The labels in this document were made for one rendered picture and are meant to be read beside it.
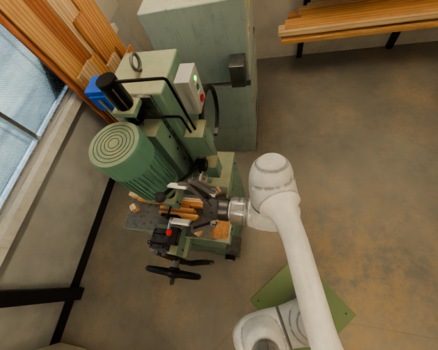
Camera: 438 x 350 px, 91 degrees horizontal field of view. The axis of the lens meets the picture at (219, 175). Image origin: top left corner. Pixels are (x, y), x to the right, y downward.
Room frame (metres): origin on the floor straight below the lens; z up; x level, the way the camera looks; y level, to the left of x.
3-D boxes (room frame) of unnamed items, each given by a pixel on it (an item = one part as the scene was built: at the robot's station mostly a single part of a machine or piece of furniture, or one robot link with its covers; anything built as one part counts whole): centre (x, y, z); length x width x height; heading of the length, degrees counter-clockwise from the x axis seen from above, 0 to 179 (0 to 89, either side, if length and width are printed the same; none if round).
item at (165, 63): (0.75, 0.10, 1.16); 0.22 x 0.22 x 0.72; 59
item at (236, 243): (0.24, 0.10, 0.58); 0.12 x 0.08 x 0.08; 149
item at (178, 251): (0.34, 0.36, 0.91); 0.15 x 0.14 x 0.09; 59
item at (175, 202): (0.51, 0.24, 1.03); 0.14 x 0.07 x 0.09; 149
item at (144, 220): (0.41, 0.32, 0.87); 0.61 x 0.30 x 0.06; 59
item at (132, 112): (0.62, 0.18, 1.54); 0.08 x 0.08 x 0.17; 59
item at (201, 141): (0.60, 0.01, 1.23); 0.09 x 0.08 x 0.15; 149
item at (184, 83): (0.70, -0.04, 1.40); 0.10 x 0.06 x 0.16; 149
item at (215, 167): (0.57, 0.02, 1.02); 0.09 x 0.07 x 0.12; 59
